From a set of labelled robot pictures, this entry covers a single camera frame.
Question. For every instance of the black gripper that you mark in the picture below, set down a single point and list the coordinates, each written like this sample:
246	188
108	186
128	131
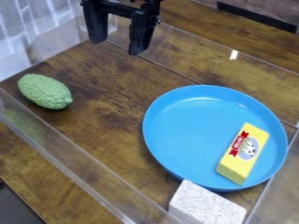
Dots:
144	19

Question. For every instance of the green bumpy gourd toy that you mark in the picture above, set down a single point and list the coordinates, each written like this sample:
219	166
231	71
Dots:
46	91

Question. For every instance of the blue round plastic tray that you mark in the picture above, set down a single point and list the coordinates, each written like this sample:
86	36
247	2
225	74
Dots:
190	126

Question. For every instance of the black bar on far table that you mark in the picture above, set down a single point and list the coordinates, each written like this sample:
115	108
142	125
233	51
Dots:
282	25

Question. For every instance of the yellow butter block toy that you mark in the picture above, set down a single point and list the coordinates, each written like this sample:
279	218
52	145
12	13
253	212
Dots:
242	154

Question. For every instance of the white speckled foam block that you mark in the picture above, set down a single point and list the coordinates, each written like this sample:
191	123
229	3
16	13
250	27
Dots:
198	206

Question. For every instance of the clear acrylic back wall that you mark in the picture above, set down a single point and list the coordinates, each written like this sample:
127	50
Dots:
207	63

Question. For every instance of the clear acrylic wall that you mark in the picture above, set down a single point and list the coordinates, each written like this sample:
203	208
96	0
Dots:
126	202
207	63

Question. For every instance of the clear acrylic front wall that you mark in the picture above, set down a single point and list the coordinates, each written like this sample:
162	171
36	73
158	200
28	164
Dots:
126	202

